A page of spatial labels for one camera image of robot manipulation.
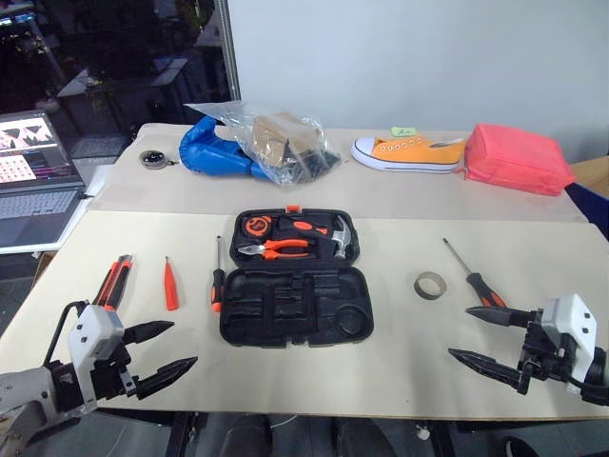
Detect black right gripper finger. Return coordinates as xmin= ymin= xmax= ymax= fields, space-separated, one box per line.
xmin=464 ymin=307 xmax=531 ymax=329
xmin=447 ymin=348 xmax=523 ymax=389

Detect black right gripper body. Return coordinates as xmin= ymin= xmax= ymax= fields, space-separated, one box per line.
xmin=516 ymin=308 xmax=580 ymax=397

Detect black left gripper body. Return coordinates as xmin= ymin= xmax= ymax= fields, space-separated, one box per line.
xmin=89 ymin=332 xmax=140 ymax=402

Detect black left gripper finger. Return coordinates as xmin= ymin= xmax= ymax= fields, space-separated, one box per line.
xmin=124 ymin=320 xmax=176 ymax=348
xmin=128 ymin=355 xmax=199 ymax=401

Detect long black orange screwdriver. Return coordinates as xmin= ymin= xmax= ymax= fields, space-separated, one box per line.
xmin=442 ymin=237 xmax=508 ymax=309

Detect small orange screwdriver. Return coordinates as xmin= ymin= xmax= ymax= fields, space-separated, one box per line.
xmin=163 ymin=255 xmax=181 ymax=312

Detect orange black utility knife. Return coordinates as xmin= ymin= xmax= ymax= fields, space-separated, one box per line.
xmin=92 ymin=255 xmax=136 ymax=311

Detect short black orange screwdriver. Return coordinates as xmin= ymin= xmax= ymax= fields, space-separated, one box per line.
xmin=208 ymin=235 xmax=226 ymax=314

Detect beige masking tape roll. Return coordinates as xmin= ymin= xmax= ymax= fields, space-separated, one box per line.
xmin=412 ymin=271 xmax=449 ymax=302

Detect black tool case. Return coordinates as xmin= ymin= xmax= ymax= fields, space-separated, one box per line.
xmin=219 ymin=205 xmax=375 ymax=349

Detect dark rounded shape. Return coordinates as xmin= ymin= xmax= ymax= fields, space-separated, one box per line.
xmin=222 ymin=413 xmax=273 ymax=457

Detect large beige table cover sheet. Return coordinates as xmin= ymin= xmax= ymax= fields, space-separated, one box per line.
xmin=0 ymin=209 xmax=609 ymax=423

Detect dark blue chair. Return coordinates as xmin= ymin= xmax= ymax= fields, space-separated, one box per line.
xmin=564 ymin=183 xmax=609 ymax=240

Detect orange black tape measure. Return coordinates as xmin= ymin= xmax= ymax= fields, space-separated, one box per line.
xmin=240 ymin=214 xmax=273 ymax=238

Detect red fabric pouch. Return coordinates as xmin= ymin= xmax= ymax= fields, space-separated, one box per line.
xmin=463 ymin=123 xmax=578 ymax=198

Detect open grey laptop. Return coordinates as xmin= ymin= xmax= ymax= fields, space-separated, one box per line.
xmin=0 ymin=109 xmax=88 ymax=249

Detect narrow beige table cover sheet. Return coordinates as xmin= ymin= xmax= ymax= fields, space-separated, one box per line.
xmin=88 ymin=122 xmax=592 ymax=224

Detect round metal keyring reel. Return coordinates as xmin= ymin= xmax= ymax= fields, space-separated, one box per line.
xmin=138 ymin=149 xmax=182 ymax=170

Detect brown cardboard box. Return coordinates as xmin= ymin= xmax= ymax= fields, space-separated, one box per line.
xmin=568 ymin=155 xmax=609 ymax=199

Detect orange canvas sneaker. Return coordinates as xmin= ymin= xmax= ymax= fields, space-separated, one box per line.
xmin=350 ymin=135 xmax=468 ymax=175

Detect blue plastic bag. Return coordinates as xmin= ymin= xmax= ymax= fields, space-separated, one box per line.
xmin=178 ymin=115 xmax=268 ymax=183

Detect brown cardboard piece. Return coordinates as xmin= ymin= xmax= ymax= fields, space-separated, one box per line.
xmin=250 ymin=112 xmax=319 ymax=168

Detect clear plastic bag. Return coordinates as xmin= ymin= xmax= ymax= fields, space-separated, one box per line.
xmin=184 ymin=101 xmax=344 ymax=189

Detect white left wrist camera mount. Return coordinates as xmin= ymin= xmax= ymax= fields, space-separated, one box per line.
xmin=65 ymin=304 xmax=127 ymax=411

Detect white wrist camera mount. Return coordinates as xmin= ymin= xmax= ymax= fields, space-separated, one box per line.
xmin=65 ymin=304 xmax=127 ymax=411
xmin=540 ymin=293 xmax=599 ymax=382

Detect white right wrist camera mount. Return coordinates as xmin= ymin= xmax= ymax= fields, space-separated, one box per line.
xmin=540 ymin=293 xmax=599 ymax=382

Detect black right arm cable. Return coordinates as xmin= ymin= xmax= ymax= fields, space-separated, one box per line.
xmin=564 ymin=374 xmax=609 ymax=407

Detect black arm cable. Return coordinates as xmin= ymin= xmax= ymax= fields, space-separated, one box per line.
xmin=564 ymin=374 xmax=609 ymax=407
xmin=42 ymin=300 xmax=91 ymax=368

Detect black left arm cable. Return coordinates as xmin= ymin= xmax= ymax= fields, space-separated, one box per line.
xmin=42 ymin=300 xmax=91 ymax=368

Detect orange handled pliers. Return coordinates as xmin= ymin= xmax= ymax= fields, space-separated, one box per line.
xmin=237 ymin=237 xmax=313 ymax=263

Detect claw hammer with black handle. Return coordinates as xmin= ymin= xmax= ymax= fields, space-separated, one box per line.
xmin=278 ymin=214 xmax=359 ymax=261

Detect grey window frame post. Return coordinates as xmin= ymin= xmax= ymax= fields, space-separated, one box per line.
xmin=213 ymin=0 xmax=242 ymax=102

